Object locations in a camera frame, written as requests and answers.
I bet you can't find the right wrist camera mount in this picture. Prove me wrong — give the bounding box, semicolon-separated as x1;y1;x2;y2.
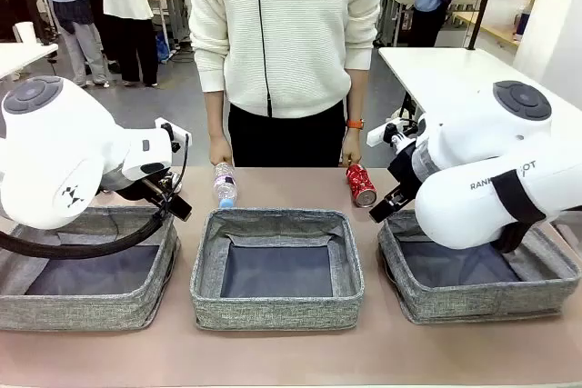
366;116;426;155

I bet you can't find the white paper cup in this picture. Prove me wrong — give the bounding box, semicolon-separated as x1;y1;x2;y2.
13;21;37;46

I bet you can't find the person's right forearm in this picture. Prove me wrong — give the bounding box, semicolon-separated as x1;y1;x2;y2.
204;89;228;139

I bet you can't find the grey fabric basket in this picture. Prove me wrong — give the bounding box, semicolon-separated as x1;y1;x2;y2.
376;210;582;326
189;207;366;332
0;204;182;333

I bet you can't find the person's right hand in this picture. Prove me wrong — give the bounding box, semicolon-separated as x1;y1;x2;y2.
208;134;236;169

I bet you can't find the clear plastic water bottle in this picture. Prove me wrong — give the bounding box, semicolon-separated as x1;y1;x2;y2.
213;161;240;210

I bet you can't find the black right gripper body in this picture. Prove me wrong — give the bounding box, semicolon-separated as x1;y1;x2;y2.
386;142;425;194

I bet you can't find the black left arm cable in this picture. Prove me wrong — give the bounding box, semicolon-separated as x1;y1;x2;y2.
0;133;190;262

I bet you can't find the blue bag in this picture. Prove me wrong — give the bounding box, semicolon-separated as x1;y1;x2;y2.
156;35;172;65

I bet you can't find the person's left forearm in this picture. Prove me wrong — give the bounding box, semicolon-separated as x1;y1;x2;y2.
346;77;367;122

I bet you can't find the wooden shelf board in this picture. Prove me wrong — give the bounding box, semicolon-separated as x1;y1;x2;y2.
454;10;524;48

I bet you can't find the dark blue bottle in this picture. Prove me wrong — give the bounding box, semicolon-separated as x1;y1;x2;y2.
514;6;531;42

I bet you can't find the small white table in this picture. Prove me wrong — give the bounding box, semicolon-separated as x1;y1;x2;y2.
0;42;60;81

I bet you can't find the person's left hand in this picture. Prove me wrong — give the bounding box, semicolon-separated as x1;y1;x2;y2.
340;127;366;167

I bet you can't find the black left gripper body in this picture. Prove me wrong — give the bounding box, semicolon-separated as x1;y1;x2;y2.
135;164;184;207

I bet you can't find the red soda can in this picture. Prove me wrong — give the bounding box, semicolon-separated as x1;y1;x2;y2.
346;163;378;209

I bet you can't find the person in white sweater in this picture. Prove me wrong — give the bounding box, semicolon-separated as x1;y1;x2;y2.
188;0;382;169

